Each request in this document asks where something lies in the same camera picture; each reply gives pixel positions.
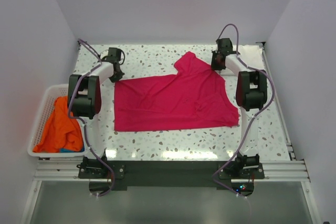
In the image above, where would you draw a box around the pink t shirt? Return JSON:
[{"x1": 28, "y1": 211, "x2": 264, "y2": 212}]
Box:
[{"x1": 114, "y1": 52, "x2": 239, "y2": 132}]

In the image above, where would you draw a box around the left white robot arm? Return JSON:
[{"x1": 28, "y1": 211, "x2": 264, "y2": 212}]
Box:
[{"x1": 68, "y1": 47, "x2": 125, "y2": 178}]

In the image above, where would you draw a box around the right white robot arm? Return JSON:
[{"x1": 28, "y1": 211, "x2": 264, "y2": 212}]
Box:
[{"x1": 211, "y1": 38, "x2": 267, "y2": 178}]

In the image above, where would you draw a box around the folded white t shirt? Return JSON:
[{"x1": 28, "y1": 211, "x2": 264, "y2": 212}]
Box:
[{"x1": 234, "y1": 45, "x2": 265, "y2": 69}]

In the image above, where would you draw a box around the white plastic basket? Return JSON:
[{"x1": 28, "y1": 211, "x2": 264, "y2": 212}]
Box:
[{"x1": 27, "y1": 84, "x2": 87, "y2": 158}]

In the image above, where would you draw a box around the orange t shirt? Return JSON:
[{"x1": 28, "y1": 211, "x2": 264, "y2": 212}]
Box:
[{"x1": 33, "y1": 96, "x2": 84, "y2": 153}]

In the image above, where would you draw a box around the blue t shirt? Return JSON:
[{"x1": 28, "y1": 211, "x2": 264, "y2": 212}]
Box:
[{"x1": 59, "y1": 148, "x2": 77, "y2": 153}]

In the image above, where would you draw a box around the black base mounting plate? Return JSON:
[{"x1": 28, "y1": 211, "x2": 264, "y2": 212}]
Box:
[{"x1": 77, "y1": 157, "x2": 265, "y2": 192}]

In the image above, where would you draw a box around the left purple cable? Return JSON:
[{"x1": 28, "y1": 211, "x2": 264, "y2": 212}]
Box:
[{"x1": 67, "y1": 39, "x2": 116, "y2": 197}]

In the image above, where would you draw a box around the aluminium rail frame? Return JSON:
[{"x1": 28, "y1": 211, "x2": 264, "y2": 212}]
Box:
[{"x1": 19, "y1": 41, "x2": 322, "y2": 224}]

